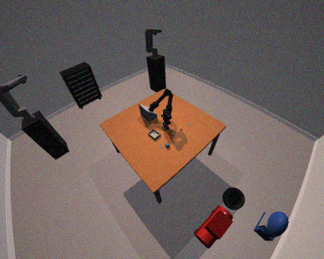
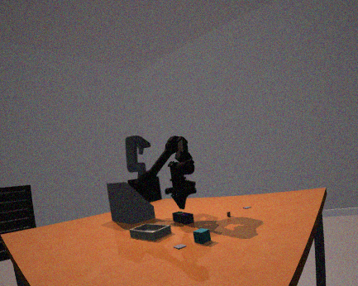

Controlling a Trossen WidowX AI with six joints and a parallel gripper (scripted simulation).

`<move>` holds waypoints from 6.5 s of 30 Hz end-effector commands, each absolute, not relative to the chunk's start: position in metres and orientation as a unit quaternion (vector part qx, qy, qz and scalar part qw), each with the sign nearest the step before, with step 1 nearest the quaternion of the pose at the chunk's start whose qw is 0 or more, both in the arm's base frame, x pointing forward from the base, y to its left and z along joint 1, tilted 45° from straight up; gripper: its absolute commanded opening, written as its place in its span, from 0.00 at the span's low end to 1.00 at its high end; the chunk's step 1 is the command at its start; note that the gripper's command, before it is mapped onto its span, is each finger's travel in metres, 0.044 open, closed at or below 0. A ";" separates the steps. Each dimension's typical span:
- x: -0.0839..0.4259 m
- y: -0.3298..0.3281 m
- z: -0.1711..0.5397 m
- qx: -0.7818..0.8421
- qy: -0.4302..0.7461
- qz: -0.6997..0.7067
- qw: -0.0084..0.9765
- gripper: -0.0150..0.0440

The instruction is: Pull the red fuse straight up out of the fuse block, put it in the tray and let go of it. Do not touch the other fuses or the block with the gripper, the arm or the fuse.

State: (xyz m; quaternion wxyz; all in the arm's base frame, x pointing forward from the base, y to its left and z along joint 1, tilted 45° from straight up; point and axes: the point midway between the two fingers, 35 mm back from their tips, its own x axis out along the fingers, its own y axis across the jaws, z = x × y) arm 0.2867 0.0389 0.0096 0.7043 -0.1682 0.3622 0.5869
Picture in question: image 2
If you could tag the teal cube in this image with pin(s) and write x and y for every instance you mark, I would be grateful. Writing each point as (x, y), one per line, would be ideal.
(201, 235)

